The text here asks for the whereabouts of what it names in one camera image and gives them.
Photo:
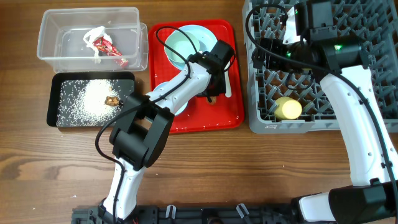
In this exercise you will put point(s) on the white tissue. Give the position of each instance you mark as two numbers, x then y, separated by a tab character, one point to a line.
93	39

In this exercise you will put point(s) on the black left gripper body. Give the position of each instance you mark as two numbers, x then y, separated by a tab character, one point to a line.
215	89

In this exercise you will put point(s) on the clear plastic bin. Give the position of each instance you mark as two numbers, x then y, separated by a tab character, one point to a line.
64	34

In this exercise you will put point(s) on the red snack wrapper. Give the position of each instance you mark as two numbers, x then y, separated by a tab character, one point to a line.
109	49

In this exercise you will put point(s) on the yellow plastic cup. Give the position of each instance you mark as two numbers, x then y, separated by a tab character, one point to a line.
287	108

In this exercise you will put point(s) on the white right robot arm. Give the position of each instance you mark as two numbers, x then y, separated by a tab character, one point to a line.
340	66

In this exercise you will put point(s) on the light blue bowl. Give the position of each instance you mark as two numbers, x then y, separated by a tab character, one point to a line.
181	109

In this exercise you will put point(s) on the light blue plate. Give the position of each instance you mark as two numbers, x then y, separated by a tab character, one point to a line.
208	38

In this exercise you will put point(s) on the pile of white rice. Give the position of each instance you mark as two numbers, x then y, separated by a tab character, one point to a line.
81	102

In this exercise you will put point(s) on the red serving tray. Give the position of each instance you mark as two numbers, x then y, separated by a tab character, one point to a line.
199	115

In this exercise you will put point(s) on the white plastic spoon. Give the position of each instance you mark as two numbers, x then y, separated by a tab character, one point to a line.
228	92

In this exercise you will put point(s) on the orange carrot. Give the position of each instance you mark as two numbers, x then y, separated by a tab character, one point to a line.
211	100

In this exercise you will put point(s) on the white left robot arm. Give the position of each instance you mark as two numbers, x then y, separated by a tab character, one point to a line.
141	129

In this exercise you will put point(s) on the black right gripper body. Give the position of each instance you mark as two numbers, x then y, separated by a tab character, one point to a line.
291	50

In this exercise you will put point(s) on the brown food scrap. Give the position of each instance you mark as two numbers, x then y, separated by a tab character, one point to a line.
112	101

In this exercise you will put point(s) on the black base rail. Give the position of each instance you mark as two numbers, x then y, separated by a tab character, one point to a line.
240	214

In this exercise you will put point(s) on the grey dishwasher rack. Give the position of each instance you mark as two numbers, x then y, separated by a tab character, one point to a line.
374	23

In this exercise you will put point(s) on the black plastic tray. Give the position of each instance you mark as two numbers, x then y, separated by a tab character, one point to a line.
60	77

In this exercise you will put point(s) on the mint green bowl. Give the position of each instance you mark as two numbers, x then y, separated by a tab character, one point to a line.
180	43

